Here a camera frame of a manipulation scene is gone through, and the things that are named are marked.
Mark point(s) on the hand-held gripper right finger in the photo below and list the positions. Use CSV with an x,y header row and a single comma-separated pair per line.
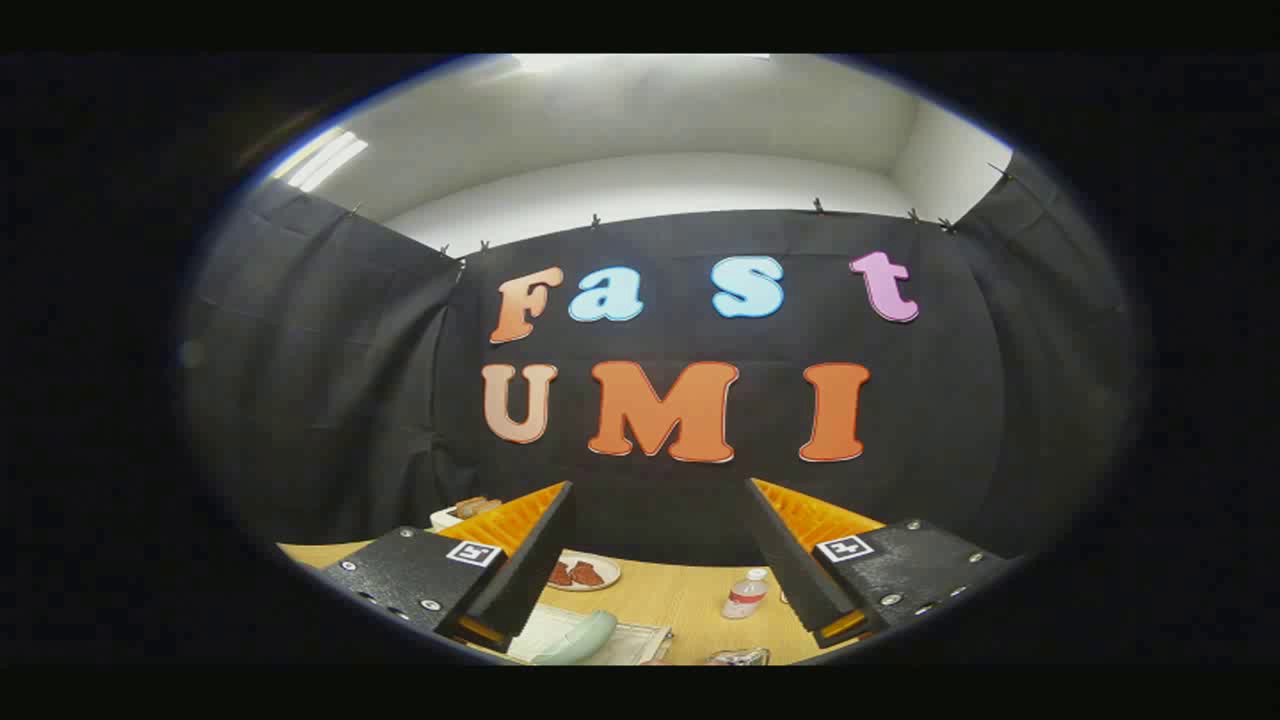
x,y
790,560

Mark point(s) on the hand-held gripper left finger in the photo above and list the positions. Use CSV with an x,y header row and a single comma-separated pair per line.
x,y
535,560

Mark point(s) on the pale green plate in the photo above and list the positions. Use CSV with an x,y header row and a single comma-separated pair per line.
x,y
590,635

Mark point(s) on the beige plate with meat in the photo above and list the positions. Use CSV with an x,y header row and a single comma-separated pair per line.
x,y
608,566

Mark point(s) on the brown meat patty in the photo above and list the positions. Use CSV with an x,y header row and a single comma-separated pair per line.
x,y
560,574
586,574

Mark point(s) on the clear water bottle red label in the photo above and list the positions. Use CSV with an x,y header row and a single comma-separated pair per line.
x,y
745,597

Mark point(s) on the toast slice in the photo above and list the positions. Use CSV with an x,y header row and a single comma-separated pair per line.
x,y
470,505

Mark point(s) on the white toaster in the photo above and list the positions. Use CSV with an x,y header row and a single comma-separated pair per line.
x,y
445,518

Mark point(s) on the ceiling light fixture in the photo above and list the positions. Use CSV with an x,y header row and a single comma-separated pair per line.
x,y
325,160

